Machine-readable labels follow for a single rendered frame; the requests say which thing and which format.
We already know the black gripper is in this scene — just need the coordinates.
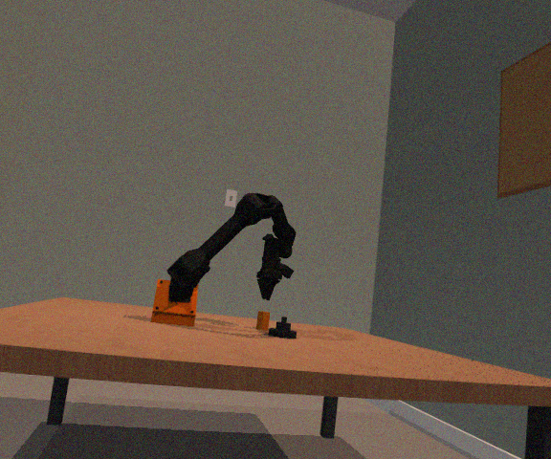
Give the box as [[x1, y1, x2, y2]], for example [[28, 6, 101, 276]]
[[256, 253, 282, 300]]

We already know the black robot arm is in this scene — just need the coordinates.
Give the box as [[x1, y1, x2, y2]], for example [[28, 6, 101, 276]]
[[166, 193, 296, 303]]

